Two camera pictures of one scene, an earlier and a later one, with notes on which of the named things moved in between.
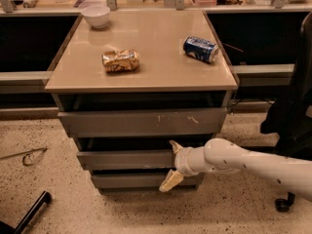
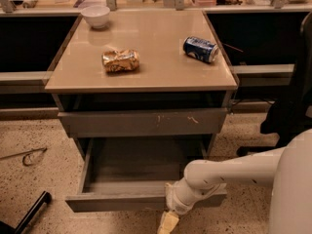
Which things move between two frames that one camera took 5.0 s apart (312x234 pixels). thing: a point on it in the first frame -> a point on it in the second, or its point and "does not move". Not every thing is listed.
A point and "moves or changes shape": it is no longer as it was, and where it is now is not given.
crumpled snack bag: (120, 60) does not move
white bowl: (97, 15) does not move
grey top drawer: (189, 122) does not move
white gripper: (181, 161) -> (177, 201)
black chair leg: (26, 216) does not move
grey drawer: (128, 159) moves or changes shape
